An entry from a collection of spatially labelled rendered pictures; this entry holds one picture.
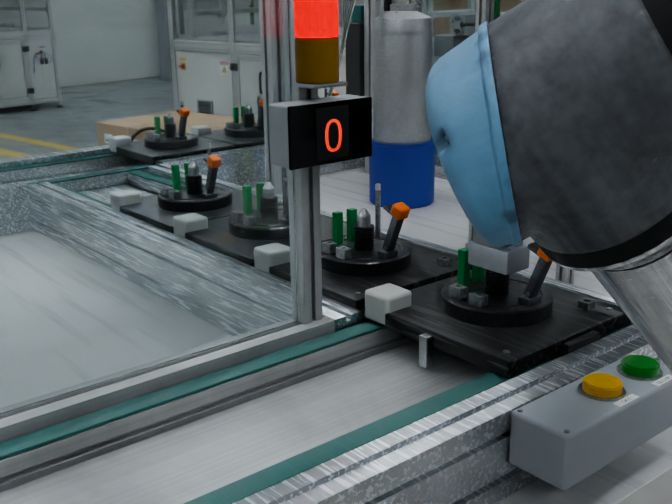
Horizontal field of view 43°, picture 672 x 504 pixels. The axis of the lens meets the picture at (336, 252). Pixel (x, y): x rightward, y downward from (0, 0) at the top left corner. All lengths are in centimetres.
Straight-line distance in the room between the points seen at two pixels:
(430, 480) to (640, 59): 50
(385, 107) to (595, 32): 158
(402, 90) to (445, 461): 126
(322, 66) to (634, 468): 56
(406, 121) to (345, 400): 110
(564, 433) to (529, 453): 5
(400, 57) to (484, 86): 153
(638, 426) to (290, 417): 37
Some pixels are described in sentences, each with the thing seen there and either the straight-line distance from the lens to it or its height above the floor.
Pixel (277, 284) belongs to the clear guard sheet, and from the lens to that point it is 106.
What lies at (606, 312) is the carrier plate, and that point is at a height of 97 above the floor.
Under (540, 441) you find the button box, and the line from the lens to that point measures 88.
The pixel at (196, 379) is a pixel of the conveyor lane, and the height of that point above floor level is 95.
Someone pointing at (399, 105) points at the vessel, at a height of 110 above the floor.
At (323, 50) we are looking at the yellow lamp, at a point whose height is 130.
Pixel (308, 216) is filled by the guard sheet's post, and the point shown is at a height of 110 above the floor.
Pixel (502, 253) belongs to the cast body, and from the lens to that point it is 107.
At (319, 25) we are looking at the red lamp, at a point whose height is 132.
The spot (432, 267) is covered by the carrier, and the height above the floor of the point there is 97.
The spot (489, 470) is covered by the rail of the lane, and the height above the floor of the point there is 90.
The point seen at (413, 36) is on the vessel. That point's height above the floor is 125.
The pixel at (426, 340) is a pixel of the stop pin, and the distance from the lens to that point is 103.
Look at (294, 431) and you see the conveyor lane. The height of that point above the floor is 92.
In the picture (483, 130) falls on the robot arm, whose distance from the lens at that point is 45.
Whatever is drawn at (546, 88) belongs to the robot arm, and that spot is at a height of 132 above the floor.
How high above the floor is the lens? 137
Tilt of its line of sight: 17 degrees down
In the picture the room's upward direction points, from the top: 1 degrees counter-clockwise
